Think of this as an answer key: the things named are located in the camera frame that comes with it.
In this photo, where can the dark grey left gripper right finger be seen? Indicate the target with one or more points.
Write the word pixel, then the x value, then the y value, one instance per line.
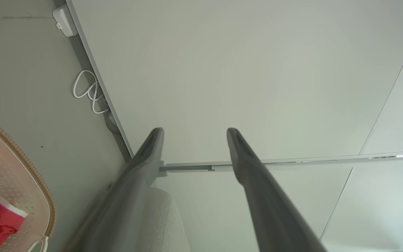
pixel 271 210

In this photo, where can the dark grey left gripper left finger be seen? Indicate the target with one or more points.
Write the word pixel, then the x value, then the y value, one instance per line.
pixel 128 203

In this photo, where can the grey fabric sofa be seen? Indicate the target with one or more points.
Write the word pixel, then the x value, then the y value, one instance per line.
pixel 163 224

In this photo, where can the grey partition foot without caster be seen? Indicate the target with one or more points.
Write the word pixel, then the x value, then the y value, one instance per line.
pixel 112 122

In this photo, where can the cream perforated laundry basket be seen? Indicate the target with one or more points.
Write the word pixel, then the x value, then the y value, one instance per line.
pixel 23 189

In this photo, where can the large white partition panel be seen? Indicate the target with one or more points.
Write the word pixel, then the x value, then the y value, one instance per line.
pixel 222 70

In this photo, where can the white power strip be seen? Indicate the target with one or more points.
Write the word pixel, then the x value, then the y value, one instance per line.
pixel 65 21

